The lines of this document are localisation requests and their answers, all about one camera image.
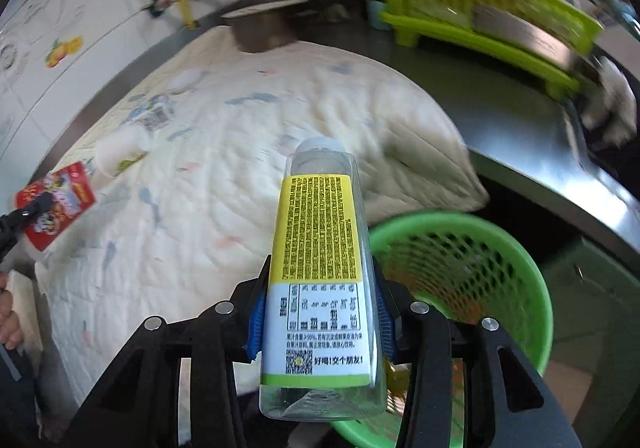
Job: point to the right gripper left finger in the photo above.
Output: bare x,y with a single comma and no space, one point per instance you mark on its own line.
135,401

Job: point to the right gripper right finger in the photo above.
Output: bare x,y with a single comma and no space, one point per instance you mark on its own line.
506,403

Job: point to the clear bottle yellow label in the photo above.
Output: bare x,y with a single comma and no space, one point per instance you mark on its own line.
322,355

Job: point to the green perforated trash basket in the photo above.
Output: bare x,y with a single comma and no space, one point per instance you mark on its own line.
469,269

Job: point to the left hand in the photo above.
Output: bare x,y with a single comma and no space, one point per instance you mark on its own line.
11,332

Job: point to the yellow plastic wrapper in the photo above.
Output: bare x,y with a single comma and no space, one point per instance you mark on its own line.
397,383

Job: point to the white paper cup green leaf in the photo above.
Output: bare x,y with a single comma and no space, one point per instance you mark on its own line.
117,151

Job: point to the green cabinet door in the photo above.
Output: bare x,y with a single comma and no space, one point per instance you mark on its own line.
593,370

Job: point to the white quilted cloth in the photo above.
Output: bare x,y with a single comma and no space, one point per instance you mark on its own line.
179,229

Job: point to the white blue small carton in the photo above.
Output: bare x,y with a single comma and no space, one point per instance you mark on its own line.
153,114

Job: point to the metal pot white rim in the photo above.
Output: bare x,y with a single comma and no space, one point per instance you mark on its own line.
264,27

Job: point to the white dish rag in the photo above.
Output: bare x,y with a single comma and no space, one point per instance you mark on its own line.
613,108

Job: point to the green dish rack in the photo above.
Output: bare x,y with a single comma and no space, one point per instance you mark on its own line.
451,21

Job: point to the cleaver knife blade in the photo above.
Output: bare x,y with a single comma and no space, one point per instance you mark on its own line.
517,32

